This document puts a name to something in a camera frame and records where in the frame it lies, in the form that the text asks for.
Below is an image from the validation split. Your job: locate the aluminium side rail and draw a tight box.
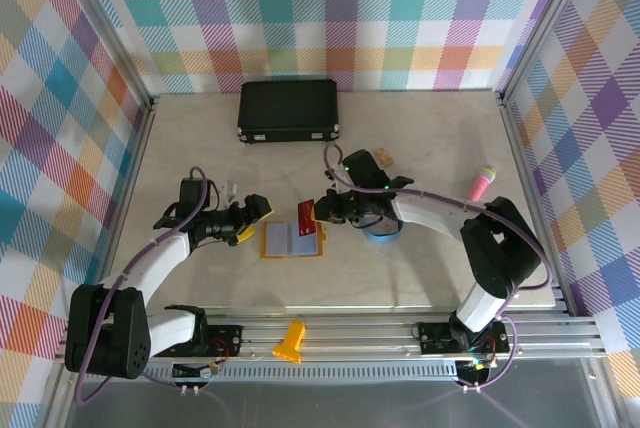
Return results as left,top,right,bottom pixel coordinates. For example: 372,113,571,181
87,107,157,322
498,95,574,317

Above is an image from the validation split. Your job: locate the aluminium frame post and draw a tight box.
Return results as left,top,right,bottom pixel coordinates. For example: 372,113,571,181
497,0,599,105
62,0,157,110

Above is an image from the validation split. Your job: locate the blue oval card tray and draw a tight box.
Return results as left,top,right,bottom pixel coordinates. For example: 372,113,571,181
360,216,406,246

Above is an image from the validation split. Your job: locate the black hard case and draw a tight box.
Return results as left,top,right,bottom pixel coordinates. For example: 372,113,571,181
235,79,343,145

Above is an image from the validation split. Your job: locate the yellow leather card holder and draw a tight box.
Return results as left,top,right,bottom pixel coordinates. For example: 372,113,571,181
259,220,329,260

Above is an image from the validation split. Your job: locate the small connector board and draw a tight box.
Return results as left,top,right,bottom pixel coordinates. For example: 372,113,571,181
172,360,221,383
457,357,496,384

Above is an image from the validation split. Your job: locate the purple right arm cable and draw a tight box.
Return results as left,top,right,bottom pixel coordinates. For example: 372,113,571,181
322,142,555,393

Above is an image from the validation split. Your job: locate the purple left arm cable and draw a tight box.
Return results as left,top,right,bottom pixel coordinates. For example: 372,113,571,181
73,166,211,405

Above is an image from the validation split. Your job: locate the pink toy microphone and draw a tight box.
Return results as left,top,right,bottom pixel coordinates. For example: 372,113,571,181
467,163,498,202

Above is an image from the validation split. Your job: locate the red card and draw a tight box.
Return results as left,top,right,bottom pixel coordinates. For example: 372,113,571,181
297,200,317,238

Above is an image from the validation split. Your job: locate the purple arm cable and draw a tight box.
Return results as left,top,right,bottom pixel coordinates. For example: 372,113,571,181
73,166,211,405
322,142,555,393

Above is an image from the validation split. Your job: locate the aluminium frame rail beam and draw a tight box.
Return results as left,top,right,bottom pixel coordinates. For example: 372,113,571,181
54,315,609,363

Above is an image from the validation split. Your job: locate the yellow plastic scraper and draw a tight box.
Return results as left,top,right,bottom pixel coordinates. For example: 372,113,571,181
271,320,308,365

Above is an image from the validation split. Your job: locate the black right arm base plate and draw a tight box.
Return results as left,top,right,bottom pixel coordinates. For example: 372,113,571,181
417,318,511,355

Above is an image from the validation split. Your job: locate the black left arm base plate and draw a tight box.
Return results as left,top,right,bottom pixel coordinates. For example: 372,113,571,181
152,323,245,358

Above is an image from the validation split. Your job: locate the slotted metal strip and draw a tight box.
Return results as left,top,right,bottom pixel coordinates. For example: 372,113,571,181
79,365,599,383

